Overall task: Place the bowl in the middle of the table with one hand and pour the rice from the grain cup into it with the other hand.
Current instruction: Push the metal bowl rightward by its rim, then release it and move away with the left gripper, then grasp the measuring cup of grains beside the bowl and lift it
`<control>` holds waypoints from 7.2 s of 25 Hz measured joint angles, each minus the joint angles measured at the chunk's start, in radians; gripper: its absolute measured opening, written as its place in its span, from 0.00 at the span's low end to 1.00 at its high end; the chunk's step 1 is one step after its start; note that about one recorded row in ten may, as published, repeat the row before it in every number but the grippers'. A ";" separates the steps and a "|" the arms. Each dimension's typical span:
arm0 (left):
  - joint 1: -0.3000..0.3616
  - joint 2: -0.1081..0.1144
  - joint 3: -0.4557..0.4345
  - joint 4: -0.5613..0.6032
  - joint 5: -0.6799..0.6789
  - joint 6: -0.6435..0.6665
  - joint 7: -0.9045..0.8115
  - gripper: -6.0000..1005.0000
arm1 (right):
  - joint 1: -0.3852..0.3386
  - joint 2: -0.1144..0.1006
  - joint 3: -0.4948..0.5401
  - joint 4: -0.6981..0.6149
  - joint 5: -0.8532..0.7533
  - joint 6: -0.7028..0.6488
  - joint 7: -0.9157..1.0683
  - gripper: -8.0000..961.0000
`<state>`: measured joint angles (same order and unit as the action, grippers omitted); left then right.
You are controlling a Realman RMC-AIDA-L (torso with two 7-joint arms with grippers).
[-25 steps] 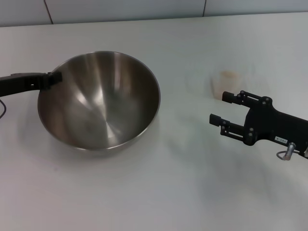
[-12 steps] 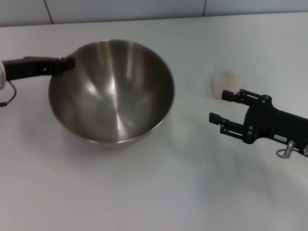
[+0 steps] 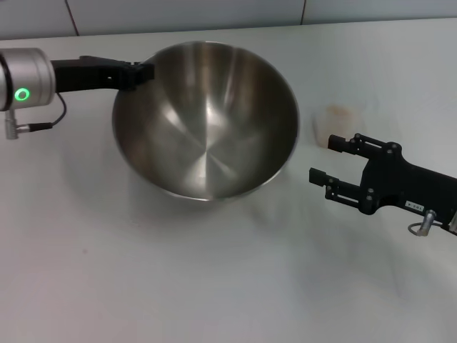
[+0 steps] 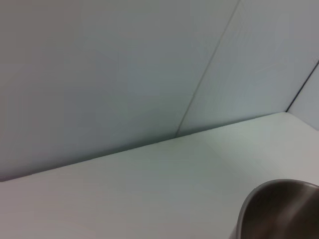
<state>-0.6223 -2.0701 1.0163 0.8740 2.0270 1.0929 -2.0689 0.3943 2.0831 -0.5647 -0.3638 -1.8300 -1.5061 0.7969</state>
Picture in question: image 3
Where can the white rice grains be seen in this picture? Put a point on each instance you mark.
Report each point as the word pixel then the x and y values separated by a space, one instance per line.
pixel 339 111

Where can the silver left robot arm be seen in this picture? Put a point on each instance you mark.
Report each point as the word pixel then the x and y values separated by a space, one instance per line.
pixel 28 71

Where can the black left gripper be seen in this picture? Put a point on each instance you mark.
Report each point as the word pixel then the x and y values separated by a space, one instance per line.
pixel 89 75

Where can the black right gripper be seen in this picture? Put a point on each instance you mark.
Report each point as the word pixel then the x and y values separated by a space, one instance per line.
pixel 396 178

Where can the stainless steel mixing bowl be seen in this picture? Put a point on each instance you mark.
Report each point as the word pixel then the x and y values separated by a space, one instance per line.
pixel 207 125

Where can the clear plastic measuring cup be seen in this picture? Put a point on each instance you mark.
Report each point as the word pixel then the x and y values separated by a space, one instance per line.
pixel 339 121

